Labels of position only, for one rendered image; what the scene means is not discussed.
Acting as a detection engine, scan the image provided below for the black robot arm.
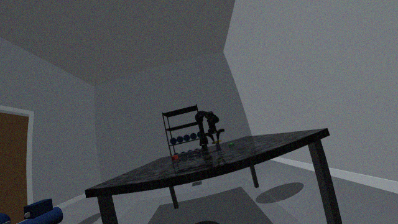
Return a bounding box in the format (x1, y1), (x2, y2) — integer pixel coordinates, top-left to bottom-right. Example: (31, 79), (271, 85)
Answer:
(195, 111), (219, 151)

